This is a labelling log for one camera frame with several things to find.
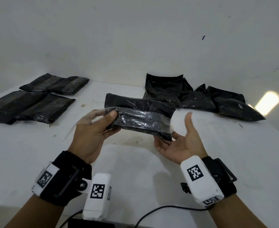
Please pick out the person's right hand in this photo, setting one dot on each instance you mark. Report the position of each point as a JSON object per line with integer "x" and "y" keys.
{"x": 187, "y": 147}

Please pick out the person's left hand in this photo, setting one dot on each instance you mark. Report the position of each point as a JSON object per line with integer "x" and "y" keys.
{"x": 92, "y": 137}

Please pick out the glossy black plastic bag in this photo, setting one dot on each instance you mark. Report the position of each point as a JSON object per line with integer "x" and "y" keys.
{"x": 49, "y": 109}

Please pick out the row of black plastic packets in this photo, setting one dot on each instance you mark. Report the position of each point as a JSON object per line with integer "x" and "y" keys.
{"x": 201, "y": 97}

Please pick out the black packet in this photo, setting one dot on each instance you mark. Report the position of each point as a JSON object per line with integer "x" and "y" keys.
{"x": 139, "y": 102}
{"x": 141, "y": 121}

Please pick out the crinkled black plastic bag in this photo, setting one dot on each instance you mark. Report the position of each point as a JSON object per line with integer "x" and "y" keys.
{"x": 70, "y": 85}

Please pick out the person's left forearm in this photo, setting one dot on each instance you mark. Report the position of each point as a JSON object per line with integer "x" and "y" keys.
{"x": 35, "y": 213}

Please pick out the person's right forearm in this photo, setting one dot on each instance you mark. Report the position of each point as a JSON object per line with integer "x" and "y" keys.
{"x": 236, "y": 213}

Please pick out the black left wristband with markers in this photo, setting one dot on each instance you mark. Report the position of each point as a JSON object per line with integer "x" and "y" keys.
{"x": 65, "y": 170}

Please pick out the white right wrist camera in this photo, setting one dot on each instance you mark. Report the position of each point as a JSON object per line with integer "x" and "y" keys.
{"x": 201, "y": 185}

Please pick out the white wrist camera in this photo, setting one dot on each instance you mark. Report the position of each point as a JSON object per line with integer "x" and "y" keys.
{"x": 96, "y": 206}
{"x": 201, "y": 185}

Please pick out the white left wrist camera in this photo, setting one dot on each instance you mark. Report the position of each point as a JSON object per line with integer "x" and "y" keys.
{"x": 96, "y": 206}

